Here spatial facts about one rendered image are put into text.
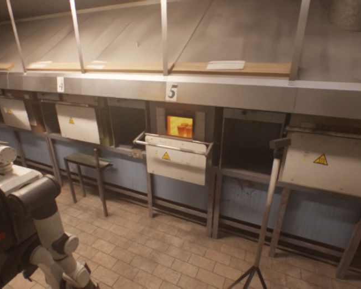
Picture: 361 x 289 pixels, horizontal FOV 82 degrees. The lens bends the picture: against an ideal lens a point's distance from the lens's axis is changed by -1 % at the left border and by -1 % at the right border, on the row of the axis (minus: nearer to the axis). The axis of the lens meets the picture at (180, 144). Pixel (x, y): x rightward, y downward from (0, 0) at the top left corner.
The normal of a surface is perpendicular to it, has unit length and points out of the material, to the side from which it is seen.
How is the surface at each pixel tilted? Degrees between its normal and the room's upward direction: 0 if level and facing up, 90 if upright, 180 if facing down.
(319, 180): 90
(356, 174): 90
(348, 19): 90
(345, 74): 33
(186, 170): 90
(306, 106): 80
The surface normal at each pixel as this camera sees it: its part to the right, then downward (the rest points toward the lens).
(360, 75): -0.22, -0.59
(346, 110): -0.40, 0.17
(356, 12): -0.66, 0.28
